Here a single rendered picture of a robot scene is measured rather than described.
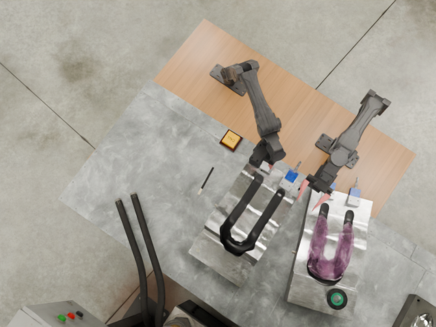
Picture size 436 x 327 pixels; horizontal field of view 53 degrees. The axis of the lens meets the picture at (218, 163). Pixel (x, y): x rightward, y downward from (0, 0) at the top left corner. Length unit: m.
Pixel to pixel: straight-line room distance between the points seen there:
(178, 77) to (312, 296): 1.15
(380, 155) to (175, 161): 0.93
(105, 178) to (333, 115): 1.09
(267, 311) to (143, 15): 2.22
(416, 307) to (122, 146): 1.41
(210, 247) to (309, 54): 1.73
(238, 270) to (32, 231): 1.54
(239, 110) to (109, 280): 1.35
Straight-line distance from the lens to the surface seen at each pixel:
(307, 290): 1.84
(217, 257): 1.87
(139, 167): 2.02
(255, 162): 1.69
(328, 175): 1.50
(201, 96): 2.10
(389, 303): 2.04
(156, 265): 1.84
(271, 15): 3.28
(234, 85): 2.11
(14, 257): 3.02
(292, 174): 1.85
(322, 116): 2.11
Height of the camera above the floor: 2.72
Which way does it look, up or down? 75 degrees down
